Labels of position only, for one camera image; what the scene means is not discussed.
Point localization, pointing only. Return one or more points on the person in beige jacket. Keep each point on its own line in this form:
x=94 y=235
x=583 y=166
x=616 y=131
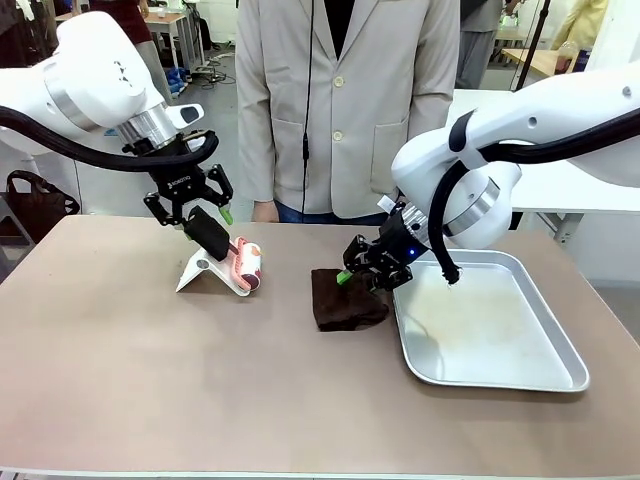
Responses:
x=370 y=100

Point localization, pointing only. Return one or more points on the white table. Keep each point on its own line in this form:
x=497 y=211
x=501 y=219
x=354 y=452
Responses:
x=575 y=200

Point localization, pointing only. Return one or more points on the light wooden table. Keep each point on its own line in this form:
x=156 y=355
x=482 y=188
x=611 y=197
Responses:
x=540 y=62

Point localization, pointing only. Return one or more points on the person in yellow top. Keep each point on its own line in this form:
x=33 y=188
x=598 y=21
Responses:
x=585 y=20

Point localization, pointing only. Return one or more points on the wooden desk with metal legs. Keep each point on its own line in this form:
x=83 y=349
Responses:
x=170 y=22

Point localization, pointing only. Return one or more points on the person's right forearm beige sleeve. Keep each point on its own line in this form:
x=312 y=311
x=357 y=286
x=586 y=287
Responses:
x=255 y=160

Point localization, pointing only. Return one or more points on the white paper tag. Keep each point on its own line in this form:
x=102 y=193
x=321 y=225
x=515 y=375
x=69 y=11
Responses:
x=386 y=205

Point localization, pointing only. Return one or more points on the silver metal tray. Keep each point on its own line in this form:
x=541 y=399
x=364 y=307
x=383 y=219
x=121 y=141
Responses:
x=490 y=320

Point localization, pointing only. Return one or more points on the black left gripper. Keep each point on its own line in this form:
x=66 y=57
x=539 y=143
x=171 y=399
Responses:
x=180 y=182

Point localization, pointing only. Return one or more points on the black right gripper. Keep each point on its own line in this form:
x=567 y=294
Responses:
x=400 y=240

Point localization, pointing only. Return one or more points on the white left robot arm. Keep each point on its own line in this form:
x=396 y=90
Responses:
x=90 y=60

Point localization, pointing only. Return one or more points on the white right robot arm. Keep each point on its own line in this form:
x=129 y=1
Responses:
x=550 y=110

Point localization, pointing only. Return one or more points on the dark brown tote bag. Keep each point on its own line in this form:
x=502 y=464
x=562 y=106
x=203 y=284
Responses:
x=40 y=210

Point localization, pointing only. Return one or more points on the person's right hand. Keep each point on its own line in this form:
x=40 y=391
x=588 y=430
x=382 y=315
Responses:
x=265 y=211

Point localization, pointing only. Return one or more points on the blue item on floor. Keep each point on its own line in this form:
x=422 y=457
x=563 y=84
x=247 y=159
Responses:
x=177 y=80

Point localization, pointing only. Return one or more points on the person in grey trousers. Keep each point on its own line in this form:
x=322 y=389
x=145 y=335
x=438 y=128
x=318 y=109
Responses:
x=475 y=50

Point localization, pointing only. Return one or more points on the black stand pole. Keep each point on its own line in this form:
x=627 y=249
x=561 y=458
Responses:
x=531 y=50

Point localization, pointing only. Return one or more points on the brown microfibre cleaning cloth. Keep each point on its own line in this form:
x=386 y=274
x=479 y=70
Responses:
x=345 y=307

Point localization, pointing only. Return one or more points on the person in maroon clothes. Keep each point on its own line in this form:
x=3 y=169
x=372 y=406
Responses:
x=142 y=25

